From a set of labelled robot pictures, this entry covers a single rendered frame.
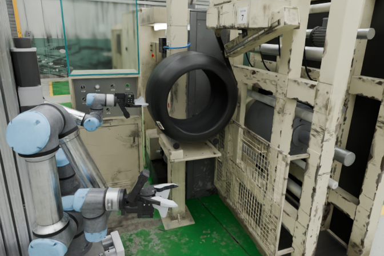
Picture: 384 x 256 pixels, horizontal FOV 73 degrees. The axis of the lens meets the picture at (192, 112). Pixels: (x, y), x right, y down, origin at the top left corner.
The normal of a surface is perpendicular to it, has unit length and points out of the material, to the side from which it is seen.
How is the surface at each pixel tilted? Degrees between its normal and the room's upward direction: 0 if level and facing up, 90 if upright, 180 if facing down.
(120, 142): 90
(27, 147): 82
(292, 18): 72
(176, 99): 90
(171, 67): 55
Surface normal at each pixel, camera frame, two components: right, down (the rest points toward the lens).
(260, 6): 0.32, 0.27
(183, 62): -0.03, -0.45
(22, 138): 0.04, 0.15
